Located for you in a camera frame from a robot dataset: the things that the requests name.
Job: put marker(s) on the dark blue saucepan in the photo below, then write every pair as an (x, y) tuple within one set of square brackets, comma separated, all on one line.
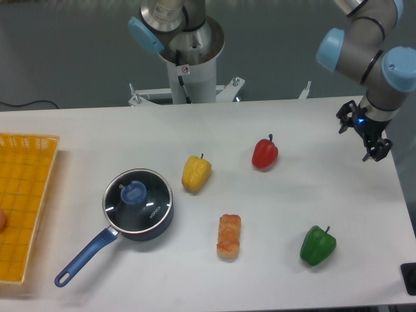
[(101, 240)]

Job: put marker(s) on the yellow woven basket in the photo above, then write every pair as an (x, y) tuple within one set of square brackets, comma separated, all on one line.
[(26, 164)]

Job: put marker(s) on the green bell pepper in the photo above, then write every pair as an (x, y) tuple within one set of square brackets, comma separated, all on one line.
[(317, 246)]

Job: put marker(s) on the glass pot lid blue knob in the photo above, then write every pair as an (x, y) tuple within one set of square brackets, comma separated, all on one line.
[(139, 204)]

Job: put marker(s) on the braided bread loaf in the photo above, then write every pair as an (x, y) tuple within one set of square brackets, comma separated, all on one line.
[(229, 233)]

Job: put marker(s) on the black device at table edge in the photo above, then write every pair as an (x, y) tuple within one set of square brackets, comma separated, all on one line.
[(408, 271)]

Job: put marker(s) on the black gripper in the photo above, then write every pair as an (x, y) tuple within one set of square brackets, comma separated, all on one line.
[(369, 130)]

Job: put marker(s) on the red bell pepper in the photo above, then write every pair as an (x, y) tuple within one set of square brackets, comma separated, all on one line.
[(265, 153)]

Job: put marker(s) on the white table bracket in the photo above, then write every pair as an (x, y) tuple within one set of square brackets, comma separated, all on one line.
[(305, 92)]

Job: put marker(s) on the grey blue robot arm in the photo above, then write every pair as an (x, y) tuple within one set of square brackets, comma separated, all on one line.
[(388, 76)]

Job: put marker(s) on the yellow bell pepper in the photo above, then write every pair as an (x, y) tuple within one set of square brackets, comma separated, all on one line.
[(196, 172)]

